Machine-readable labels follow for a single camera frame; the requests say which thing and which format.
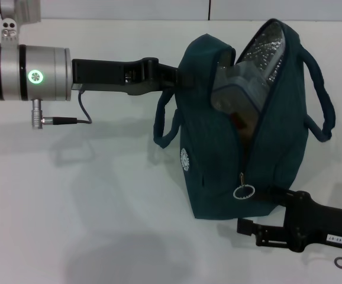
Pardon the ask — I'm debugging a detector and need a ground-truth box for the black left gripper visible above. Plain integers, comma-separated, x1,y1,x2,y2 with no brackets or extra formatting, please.
72,57,195,97

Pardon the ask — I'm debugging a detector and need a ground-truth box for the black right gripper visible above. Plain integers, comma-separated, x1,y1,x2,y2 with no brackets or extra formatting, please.
236,185,342,253

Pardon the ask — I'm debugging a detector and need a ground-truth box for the teal insulated lunch bag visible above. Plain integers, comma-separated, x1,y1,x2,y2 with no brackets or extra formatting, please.
153,19,337,220

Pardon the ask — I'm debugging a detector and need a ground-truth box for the clear container with blue-rimmed lid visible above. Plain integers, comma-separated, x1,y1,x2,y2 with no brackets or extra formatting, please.
211,63,266,119

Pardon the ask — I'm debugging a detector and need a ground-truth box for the left arm signal cable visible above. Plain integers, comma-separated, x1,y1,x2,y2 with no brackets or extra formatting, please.
30,88,93,130

